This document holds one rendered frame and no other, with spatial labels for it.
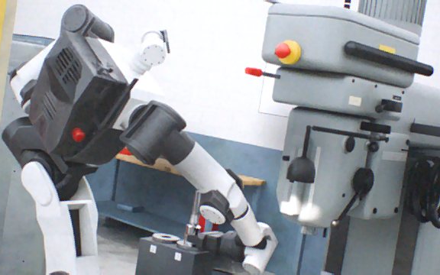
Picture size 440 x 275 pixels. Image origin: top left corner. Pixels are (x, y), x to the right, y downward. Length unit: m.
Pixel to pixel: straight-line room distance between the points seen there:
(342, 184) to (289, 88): 0.30
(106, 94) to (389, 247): 1.03
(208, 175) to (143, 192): 6.62
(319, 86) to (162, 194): 6.49
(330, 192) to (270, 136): 5.44
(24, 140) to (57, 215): 0.26
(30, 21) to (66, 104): 8.65
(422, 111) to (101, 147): 0.98
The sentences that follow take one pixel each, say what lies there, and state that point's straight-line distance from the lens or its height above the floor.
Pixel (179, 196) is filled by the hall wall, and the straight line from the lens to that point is 8.19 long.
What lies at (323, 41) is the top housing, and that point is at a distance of 1.88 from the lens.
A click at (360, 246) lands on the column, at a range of 2.47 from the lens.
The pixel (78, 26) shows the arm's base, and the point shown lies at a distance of 2.16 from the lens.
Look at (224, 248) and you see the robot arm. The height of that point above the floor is 1.17.
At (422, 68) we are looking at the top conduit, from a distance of 2.19.
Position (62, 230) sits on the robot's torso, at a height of 1.18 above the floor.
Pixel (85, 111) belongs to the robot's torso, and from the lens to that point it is 1.98.
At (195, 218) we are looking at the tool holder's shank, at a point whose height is 1.23.
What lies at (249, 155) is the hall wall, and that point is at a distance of 7.57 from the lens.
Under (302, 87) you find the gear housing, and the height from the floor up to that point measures 1.68.
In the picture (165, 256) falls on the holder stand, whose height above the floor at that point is 1.10.
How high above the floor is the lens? 1.62
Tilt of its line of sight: 3 degrees down
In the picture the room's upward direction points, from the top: 9 degrees clockwise
